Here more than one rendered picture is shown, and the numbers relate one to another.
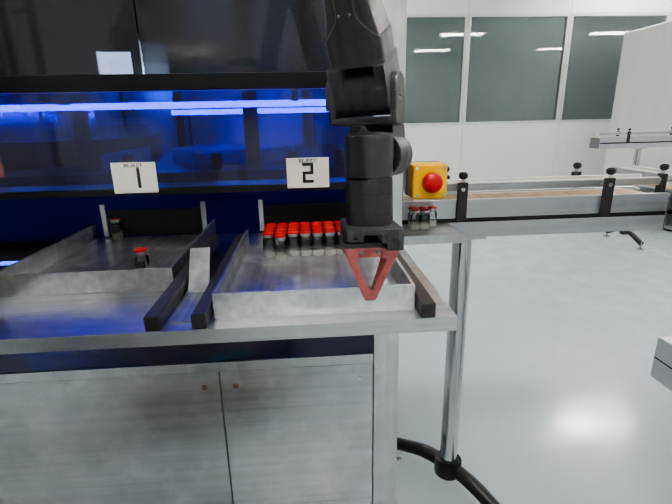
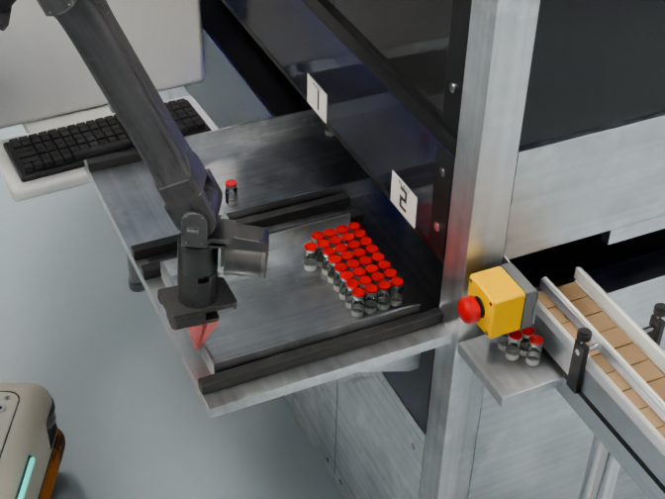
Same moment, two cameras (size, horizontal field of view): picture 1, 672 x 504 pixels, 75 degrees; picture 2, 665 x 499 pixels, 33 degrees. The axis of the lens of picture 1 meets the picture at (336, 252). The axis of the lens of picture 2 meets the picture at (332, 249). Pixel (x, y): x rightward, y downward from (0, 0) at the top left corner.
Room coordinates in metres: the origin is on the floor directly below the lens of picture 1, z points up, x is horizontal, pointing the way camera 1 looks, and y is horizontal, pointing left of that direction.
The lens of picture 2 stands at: (0.26, -1.25, 2.06)
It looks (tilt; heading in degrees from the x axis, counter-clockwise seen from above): 38 degrees down; 68
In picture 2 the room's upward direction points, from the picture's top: 1 degrees clockwise
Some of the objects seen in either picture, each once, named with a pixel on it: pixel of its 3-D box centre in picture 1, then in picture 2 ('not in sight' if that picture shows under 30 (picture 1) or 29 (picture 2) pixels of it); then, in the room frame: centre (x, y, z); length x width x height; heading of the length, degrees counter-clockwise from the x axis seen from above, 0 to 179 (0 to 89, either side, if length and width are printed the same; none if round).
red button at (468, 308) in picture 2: (431, 182); (472, 308); (0.90, -0.20, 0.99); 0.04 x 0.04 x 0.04; 4
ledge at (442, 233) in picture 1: (425, 231); (518, 361); (0.99, -0.21, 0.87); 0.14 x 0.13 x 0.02; 4
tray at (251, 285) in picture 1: (313, 261); (287, 290); (0.70, 0.04, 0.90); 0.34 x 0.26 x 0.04; 4
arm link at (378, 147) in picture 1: (370, 156); (202, 252); (0.54, -0.04, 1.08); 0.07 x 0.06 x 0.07; 156
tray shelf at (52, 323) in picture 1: (214, 273); (271, 238); (0.73, 0.21, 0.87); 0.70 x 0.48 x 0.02; 94
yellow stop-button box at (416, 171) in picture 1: (425, 179); (499, 300); (0.94, -0.19, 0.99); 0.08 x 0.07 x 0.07; 4
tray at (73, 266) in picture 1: (127, 250); (271, 165); (0.79, 0.39, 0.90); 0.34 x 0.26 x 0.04; 4
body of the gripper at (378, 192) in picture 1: (369, 207); (197, 285); (0.53, -0.04, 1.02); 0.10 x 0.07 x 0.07; 3
